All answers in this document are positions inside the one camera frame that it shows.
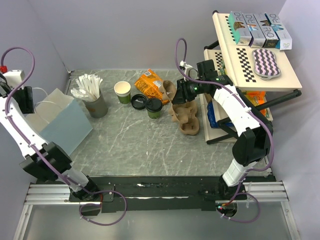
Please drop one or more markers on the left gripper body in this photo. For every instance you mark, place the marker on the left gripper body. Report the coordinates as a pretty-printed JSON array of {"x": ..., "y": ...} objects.
[{"x": 23, "y": 96}]

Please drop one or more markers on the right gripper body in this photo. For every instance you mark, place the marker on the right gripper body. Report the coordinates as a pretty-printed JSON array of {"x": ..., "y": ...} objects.
[{"x": 191, "y": 88}]

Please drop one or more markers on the single brown cup carrier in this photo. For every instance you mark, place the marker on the single brown cup carrier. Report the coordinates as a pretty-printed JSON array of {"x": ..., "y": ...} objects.
[{"x": 182, "y": 113}]

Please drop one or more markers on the green paper coffee cup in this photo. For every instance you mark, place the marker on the green paper coffee cup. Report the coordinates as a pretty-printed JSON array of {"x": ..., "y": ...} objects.
[{"x": 153, "y": 115}]

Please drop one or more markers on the blue white paper bag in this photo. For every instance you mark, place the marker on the blue white paper bag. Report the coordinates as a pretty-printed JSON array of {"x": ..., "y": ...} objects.
[{"x": 60, "y": 119}]

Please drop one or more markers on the black cup lid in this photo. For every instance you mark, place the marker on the black cup lid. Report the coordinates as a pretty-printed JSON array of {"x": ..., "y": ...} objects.
[{"x": 153, "y": 105}]

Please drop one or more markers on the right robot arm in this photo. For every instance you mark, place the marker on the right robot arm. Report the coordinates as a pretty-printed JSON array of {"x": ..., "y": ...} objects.
[{"x": 253, "y": 132}]

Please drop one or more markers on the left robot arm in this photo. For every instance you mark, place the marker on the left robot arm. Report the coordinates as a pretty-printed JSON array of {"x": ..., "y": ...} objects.
[{"x": 42, "y": 159}]

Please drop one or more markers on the blue Doritos chip bag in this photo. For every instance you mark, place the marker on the blue Doritos chip bag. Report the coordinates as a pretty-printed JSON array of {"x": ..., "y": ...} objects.
[{"x": 211, "y": 115}]

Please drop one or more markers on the brown cardboard cup carrier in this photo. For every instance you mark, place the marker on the brown cardboard cup carrier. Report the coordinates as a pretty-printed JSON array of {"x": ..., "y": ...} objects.
[{"x": 192, "y": 127}]

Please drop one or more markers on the orange snack bag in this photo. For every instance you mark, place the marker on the orange snack bag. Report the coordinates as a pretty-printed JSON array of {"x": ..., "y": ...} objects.
[{"x": 149, "y": 83}]

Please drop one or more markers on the stack of black cup lids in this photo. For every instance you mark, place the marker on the stack of black cup lids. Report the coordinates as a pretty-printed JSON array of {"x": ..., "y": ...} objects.
[{"x": 138, "y": 101}]

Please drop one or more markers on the stack of green paper cups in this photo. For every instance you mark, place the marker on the stack of green paper cups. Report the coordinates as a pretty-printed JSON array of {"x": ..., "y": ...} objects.
[{"x": 123, "y": 91}]

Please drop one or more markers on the beige black shelf rack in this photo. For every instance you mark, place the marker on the beige black shelf rack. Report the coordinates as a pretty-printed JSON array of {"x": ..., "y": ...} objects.
[{"x": 239, "y": 63}]

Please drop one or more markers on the orange chip bag on shelf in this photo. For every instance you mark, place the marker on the orange chip bag on shelf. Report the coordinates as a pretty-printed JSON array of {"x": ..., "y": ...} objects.
[{"x": 256, "y": 97}]

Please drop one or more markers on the white wrapped straws bundle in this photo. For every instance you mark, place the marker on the white wrapped straws bundle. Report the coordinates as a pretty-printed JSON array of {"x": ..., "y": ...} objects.
[{"x": 88, "y": 87}]

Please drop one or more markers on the pink black striped sponge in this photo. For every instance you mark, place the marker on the pink black striped sponge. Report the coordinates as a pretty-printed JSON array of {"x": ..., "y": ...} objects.
[{"x": 265, "y": 64}]

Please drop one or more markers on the teal silver box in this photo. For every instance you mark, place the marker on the teal silver box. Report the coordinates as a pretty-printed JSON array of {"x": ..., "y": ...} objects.
[{"x": 239, "y": 28}]

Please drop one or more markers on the silver blue box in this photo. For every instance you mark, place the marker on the silver blue box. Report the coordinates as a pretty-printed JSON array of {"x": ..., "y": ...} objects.
[{"x": 258, "y": 39}]

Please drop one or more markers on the grey straw holder cup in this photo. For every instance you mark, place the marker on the grey straw holder cup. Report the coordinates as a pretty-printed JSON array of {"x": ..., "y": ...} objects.
[{"x": 98, "y": 108}]

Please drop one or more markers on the black silver box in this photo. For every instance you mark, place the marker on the black silver box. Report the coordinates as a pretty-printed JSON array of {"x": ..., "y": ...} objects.
[{"x": 271, "y": 39}]

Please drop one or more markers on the white blue box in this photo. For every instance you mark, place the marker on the white blue box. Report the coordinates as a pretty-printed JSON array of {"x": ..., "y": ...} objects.
[{"x": 284, "y": 39}]

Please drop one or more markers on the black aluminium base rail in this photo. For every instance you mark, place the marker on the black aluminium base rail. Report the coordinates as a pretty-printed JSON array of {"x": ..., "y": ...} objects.
[{"x": 138, "y": 193}]

